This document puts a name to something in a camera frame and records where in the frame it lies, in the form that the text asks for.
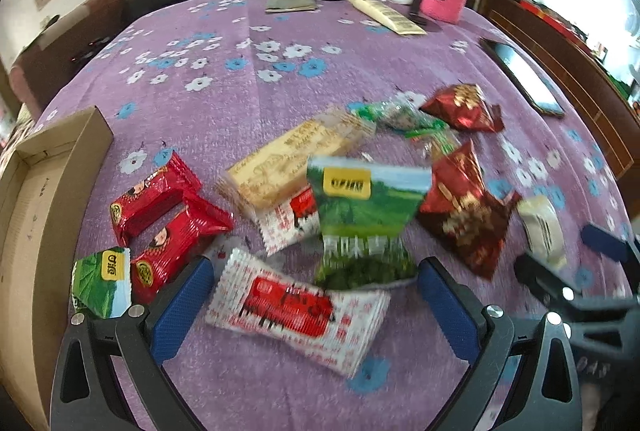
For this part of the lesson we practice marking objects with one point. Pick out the wooden window cabinet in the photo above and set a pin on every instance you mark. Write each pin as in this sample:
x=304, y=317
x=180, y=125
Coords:
x=606, y=114

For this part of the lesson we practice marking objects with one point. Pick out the yellow biscuit packet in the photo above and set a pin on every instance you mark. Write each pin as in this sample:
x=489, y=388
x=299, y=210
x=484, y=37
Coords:
x=277, y=170

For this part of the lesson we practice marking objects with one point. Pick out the cream tube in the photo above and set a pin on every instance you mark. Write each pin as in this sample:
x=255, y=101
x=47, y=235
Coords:
x=388, y=17

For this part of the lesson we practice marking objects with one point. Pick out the red snack packet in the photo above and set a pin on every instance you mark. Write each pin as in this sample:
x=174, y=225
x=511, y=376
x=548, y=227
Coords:
x=171, y=249
x=140, y=206

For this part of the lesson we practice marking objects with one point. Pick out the dark red peanut bag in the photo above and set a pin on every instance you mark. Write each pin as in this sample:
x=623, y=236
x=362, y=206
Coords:
x=464, y=215
x=464, y=108

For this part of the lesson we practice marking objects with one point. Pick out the small green pea bag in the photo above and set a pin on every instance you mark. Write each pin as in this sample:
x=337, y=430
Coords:
x=101, y=283

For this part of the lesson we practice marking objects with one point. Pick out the black smartphone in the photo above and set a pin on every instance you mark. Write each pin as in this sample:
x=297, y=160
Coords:
x=533, y=88

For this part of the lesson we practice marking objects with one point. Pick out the shallow cardboard box tray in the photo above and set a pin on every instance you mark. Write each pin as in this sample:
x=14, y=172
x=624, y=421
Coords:
x=45, y=190

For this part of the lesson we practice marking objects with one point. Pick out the cream small packet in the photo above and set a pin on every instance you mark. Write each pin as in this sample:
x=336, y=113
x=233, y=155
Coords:
x=543, y=230

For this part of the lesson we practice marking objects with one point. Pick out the large green pea snack bag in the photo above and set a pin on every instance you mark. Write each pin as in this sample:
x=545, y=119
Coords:
x=363, y=210

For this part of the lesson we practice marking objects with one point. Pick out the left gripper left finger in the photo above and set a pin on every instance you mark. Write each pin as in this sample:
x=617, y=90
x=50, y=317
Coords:
x=87, y=394

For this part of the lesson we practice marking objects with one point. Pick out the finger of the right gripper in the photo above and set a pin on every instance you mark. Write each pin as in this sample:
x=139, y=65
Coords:
x=547, y=286
x=619, y=249

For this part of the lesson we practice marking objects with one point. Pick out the brown armchair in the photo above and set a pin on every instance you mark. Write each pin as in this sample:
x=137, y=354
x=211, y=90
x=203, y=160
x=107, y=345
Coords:
x=52, y=59

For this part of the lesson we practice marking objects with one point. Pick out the green booklet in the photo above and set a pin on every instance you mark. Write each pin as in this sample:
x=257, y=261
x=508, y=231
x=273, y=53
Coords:
x=287, y=6

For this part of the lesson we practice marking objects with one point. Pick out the white red candy packet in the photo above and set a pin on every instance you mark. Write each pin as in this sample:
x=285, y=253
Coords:
x=332, y=328

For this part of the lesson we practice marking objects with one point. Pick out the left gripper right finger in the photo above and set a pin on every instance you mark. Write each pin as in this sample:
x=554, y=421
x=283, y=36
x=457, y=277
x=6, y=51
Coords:
x=544, y=393

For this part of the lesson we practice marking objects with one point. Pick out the green clear candy packet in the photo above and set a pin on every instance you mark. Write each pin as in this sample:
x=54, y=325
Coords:
x=430, y=136

